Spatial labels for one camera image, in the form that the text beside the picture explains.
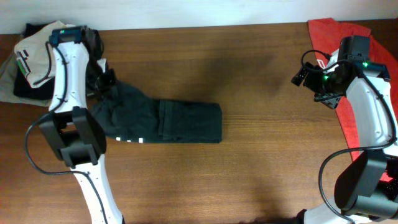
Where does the dark green Nike t-shirt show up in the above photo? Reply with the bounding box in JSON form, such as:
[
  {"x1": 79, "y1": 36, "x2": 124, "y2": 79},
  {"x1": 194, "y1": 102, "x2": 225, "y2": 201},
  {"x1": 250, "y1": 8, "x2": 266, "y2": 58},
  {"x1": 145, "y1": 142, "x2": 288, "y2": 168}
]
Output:
[{"x1": 91, "y1": 81, "x2": 223, "y2": 144}]

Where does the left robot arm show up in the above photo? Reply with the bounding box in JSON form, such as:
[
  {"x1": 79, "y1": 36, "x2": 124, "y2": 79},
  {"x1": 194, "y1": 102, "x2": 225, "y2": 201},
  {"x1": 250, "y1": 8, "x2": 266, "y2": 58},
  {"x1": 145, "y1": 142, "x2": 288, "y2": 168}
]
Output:
[{"x1": 35, "y1": 26, "x2": 124, "y2": 223}]

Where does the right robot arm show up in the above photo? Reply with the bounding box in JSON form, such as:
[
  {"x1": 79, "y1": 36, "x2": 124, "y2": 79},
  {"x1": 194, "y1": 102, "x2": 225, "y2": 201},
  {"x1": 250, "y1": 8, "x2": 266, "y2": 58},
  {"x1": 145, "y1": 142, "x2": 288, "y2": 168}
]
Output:
[{"x1": 291, "y1": 35, "x2": 397, "y2": 223}]

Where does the red t-shirt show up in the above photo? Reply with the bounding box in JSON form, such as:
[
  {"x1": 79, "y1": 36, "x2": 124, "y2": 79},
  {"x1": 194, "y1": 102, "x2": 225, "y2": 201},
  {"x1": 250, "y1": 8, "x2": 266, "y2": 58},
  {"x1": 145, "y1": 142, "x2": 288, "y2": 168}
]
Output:
[{"x1": 307, "y1": 17, "x2": 398, "y2": 184}]

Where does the white folded t-shirt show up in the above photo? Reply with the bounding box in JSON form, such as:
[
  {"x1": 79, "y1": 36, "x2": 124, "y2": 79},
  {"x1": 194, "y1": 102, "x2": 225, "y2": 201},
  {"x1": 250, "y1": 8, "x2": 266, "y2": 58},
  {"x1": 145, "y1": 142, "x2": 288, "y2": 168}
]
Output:
[{"x1": 14, "y1": 21, "x2": 73, "y2": 88}]

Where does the grey folded garment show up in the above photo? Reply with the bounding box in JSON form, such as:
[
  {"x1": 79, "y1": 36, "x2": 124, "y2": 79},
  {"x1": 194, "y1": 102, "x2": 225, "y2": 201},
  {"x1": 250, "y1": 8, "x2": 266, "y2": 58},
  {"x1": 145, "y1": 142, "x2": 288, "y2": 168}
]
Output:
[{"x1": 1, "y1": 34, "x2": 50, "y2": 107}]

